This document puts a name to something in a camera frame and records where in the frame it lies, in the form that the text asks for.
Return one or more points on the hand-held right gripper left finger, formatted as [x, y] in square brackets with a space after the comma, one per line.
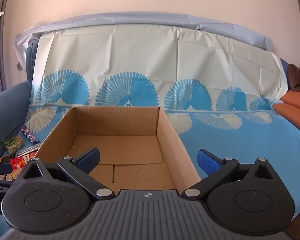
[90, 158]

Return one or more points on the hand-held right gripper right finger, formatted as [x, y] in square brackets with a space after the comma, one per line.
[207, 162]

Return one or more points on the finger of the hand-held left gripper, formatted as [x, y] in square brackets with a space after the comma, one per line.
[0, 168]

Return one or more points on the dark brown cracker packet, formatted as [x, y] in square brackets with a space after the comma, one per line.
[5, 159]

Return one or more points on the red snack packet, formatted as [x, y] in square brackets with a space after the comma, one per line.
[18, 162]

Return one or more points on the cardboard box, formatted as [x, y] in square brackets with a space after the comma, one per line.
[120, 130]

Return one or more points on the yellow snack packet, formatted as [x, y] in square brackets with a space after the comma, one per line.
[11, 177]

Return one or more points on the green rice cracker packet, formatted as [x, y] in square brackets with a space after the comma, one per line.
[14, 144]

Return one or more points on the clear snack packet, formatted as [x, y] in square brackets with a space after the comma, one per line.
[27, 151]

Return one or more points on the purple snack packet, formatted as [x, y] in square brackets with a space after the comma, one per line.
[30, 135]

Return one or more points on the blue sofa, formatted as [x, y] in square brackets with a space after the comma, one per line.
[7, 110]

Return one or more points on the orange cushion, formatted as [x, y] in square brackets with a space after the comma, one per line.
[297, 112]

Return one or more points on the fan print cover sheet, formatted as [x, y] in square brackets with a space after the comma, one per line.
[165, 55]

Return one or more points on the brown cloth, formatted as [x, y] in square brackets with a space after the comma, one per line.
[298, 78]

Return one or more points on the grey-blue sheet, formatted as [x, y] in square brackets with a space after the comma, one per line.
[140, 18]

